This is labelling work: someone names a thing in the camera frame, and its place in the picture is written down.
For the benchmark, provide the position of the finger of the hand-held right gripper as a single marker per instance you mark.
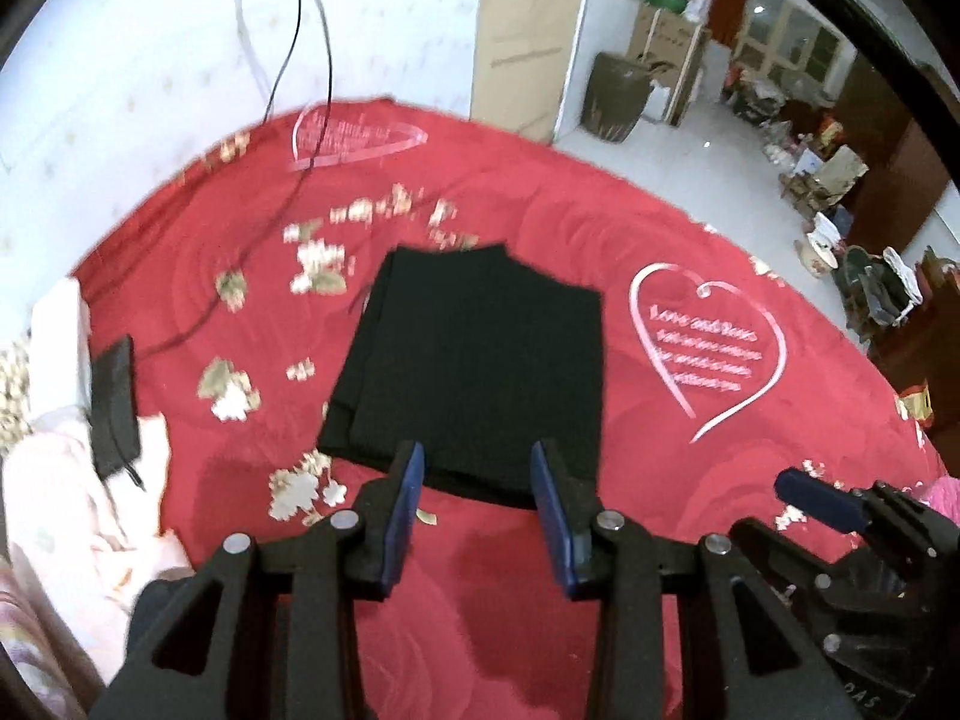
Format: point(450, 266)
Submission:
point(817, 499)
point(772, 551)

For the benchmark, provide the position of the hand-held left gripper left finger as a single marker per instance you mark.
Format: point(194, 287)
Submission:
point(397, 517)

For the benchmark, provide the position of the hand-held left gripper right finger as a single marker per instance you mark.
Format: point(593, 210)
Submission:
point(559, 525)

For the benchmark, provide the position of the black pants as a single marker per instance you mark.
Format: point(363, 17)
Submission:
point(480, 367)

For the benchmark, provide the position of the red floral bedspread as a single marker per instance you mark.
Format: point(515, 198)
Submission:
point(450, 615)

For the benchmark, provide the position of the brown wooden cabinet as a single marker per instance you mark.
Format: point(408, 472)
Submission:
point(919, 360)

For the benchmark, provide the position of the dark green bag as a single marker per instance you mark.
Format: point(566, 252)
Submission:
point(870, 289)

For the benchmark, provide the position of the white plastic bag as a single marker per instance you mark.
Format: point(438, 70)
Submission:
point(900, 270)

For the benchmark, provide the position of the cream enamel pot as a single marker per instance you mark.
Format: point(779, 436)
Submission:
point(819, 251)

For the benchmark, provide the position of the black power bank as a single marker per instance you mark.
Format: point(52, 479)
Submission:
point(114, 405)

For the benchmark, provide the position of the pink floral cloth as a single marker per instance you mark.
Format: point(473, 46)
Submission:
point(67, 510)

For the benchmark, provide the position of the brown wooden wardrobe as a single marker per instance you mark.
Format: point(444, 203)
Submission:
point(892, 157)

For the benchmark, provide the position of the pile of household clutter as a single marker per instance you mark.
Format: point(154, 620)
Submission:
point(795, 142)

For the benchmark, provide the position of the white box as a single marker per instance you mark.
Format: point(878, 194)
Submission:
point(64, 345)

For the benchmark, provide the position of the patterned quilt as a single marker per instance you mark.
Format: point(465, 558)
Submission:
point(30, 652)

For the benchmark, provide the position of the beaded pillow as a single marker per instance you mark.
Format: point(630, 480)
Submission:
point(13, 397)

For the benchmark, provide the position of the brown ceramic jar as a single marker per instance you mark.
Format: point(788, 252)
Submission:
point(615, 101)

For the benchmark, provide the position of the white plastic jug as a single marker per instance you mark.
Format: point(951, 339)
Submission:
point(658, 101)

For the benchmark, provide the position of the framed window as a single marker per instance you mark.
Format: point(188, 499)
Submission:
point(795, 34)

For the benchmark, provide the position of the tall cardboard box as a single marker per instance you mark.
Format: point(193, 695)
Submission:
point(671, 52)

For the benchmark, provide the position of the beige wooden door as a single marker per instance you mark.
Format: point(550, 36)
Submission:
point(525, 45)

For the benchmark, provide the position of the red curtain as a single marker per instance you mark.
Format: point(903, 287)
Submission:
point(729, 7)

